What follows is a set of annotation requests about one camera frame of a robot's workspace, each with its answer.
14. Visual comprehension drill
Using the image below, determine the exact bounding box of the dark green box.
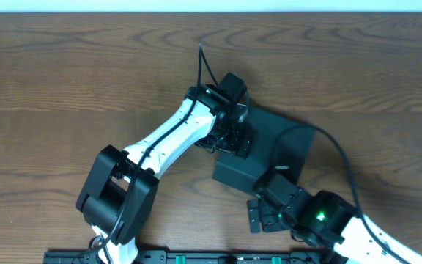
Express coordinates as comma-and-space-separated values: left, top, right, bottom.
212, 107, 314, 194

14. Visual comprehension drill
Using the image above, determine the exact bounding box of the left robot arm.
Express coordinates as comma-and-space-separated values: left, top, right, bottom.
76, 82, 251, 263

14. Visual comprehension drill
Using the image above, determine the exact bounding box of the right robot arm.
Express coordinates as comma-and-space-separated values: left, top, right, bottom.
247, 188, 422, 263

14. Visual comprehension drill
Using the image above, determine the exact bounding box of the left black cable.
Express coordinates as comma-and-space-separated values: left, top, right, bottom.
86, 43, 251, 264

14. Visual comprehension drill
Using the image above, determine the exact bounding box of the black cable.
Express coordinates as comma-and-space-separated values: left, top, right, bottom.
86, 43, 251, 264
269, 124, 413, 264

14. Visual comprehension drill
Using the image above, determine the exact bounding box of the right black cable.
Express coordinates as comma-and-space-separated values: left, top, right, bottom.
269, 124, 413, 264

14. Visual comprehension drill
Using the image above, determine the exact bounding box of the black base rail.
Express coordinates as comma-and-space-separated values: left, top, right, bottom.
42, 250, 349, 264

